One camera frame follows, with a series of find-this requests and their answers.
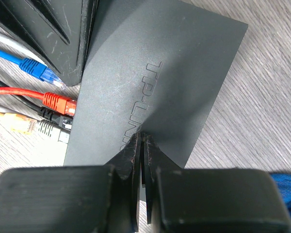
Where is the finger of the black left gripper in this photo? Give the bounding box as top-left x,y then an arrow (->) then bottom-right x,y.
0,0 -> 98,86

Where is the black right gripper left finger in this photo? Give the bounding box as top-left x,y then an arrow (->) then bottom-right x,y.
107,133 -> 141,232

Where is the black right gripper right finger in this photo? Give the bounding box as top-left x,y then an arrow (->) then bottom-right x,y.
143,134 -> 181,224

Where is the blue ethernet cable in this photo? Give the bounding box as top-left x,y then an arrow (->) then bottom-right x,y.
0,46 -> 66,91

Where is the grey ethernet cable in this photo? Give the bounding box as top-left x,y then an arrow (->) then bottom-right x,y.
0,30 -> 71,144

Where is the red ethernet cable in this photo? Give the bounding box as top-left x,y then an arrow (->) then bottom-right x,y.
0,87 -> 77,116

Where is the black network switch box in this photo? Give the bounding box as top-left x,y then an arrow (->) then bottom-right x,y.
64,0 -> 248,167

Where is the yellow ethernet cable short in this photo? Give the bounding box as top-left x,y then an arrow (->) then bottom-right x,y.
0,113 -> 37,134

